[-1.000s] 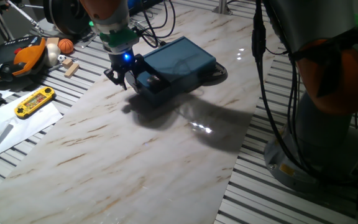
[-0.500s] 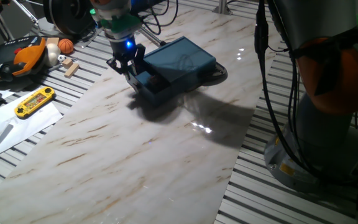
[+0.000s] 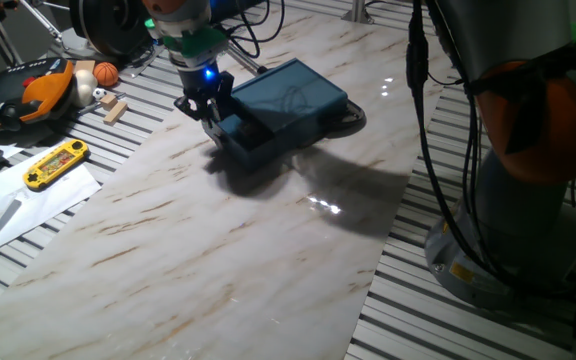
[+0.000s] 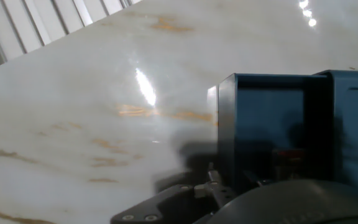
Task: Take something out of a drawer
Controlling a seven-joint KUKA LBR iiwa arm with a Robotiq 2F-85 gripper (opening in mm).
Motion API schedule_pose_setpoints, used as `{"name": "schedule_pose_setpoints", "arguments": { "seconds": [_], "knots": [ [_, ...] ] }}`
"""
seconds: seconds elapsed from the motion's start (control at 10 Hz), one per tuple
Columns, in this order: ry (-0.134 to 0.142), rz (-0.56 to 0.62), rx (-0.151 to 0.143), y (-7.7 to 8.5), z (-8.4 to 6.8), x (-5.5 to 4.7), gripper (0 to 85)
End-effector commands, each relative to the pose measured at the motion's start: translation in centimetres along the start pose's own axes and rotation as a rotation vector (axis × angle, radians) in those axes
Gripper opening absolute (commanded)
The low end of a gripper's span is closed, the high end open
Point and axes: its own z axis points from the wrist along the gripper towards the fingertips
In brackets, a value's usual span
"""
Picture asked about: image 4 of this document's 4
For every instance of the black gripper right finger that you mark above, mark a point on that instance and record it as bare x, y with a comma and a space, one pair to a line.
256, 183

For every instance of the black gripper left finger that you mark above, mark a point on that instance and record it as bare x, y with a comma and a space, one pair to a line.
172, 205

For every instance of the blue sliding drawer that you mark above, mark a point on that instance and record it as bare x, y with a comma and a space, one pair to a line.
269, 118

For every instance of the blue drawer box housing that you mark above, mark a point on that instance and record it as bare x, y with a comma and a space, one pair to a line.
356, 124

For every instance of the white marble pattern mat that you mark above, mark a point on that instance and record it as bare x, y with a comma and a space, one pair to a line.
89, 109

